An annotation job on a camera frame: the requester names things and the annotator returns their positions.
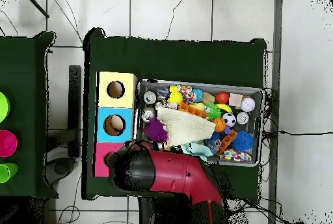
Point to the colourful wrapper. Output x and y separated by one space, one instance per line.
170 106

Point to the purple spiky ball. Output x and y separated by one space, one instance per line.
155 130

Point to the cream knitted cloth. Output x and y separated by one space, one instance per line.
182 127

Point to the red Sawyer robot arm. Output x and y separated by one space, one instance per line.
177 172

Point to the wooden box with three holes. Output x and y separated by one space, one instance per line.
104 99

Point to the yellow smooth ball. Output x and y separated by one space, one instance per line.
175 98

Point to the green spiky ball with eyes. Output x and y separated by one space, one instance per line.
213 112

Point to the dark green table cloth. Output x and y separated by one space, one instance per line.
169 60
23 65

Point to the small orange basketball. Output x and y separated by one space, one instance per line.
219 125

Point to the orange red ball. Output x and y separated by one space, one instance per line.
222 97

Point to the small soccer ball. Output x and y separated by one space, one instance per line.
229 119

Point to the blue spiky ball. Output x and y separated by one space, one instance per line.
242 142

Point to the small white baseball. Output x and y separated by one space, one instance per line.
248 104

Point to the black upright panel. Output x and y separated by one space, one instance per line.
74 109

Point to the grey stand foot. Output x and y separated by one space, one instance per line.
58 168

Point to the pink plastic cup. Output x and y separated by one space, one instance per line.
7 143

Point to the neon green plastic cup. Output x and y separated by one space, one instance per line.
4 108
6 173

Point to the black pole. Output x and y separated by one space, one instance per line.
36 5

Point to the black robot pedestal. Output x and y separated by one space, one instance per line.
147 213

